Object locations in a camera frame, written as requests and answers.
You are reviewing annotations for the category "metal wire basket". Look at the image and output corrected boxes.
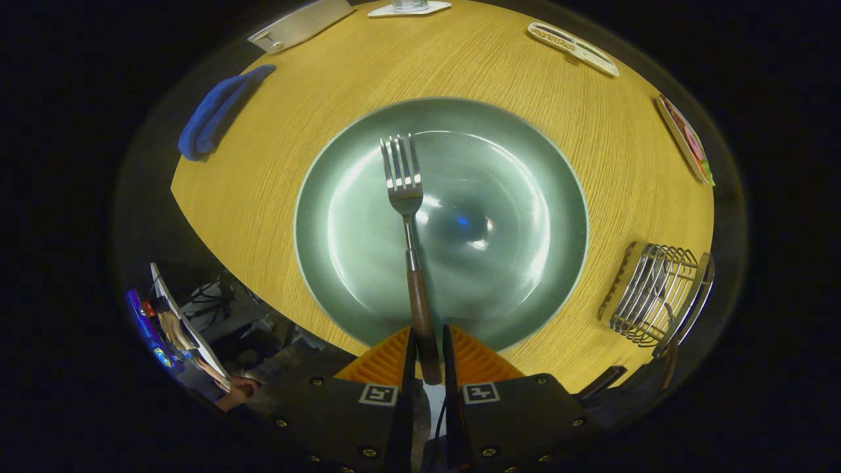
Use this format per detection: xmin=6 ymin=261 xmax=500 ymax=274
xmin=598 ymin=240 xmax=717 ymax=359

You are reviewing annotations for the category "cream toaster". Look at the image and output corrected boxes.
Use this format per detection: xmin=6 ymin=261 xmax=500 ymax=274
xmin=247 ymin=0 xmax=356 ymax=55

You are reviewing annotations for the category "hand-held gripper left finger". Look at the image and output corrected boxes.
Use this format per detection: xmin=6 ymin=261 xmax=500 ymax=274
xmin=263 ymin=327 xmax=418 ymax=473

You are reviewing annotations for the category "laptop with purple screen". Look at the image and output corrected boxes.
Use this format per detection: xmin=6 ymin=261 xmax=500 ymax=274
xmin=126 ymin=289 xmax=175 ymax=369

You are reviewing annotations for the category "wooden handled fork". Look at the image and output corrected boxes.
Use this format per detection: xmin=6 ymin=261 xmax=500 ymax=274
xmin=380 ymin=134 xmax=444 ymax=386

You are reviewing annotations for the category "white square coaster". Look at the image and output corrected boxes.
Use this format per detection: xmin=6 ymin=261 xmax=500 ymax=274
xmin=367 ymin=0 xmax=453 ymax=18

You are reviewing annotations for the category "black stand with cables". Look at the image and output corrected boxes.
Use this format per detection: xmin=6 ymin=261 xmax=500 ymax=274
xmin=187 ymin=273 xmax=296 ymax=342

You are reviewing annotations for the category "white divided dish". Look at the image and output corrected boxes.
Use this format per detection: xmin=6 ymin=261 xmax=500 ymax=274
xmin=527 ymin=22 xmax=620 ymax=78

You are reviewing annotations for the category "white food plate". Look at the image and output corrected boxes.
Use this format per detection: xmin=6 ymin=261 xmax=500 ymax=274
xmin=656 ymin=94 xmax=716 ymax=187

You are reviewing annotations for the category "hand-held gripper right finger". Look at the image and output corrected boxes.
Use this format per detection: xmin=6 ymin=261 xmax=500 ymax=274
xmin=442 ymin=324 xmax=602 ymax=473

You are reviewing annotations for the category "white flat panel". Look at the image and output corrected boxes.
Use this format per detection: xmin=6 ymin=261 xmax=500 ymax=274
xmin=150 ymin=263 xmax=231 ymax=388

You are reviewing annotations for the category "wooden handled spoon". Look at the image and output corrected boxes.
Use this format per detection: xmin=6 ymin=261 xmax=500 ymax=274
xmin=660 ymin=336 xmax=681 ymax=392

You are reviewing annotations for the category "blue folded towel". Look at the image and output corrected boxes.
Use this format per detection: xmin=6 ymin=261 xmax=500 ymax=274
xmin=177 ymin=64 xmax=277 ymax=162

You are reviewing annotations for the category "pale green plate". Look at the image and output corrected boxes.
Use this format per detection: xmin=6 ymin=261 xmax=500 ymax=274
xmin=293 ymin=97 xmax=590 ymax=353

